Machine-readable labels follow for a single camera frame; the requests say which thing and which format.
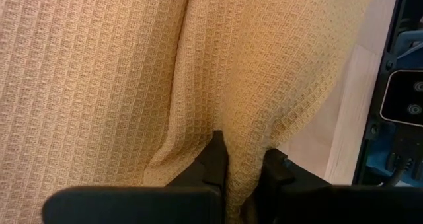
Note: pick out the black white-rimmed depth camera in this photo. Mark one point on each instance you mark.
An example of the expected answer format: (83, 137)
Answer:
(401, 98)

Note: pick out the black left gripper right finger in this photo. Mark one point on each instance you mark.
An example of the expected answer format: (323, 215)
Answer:
(276, 171)

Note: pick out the black aluminium table frame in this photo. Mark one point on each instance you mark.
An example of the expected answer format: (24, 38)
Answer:
(383, 85)

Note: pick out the orange waffle-weave towel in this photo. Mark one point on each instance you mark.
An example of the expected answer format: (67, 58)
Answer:
(132, 85)

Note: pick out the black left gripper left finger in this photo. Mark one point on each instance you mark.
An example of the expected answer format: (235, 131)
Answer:
(211, 164)

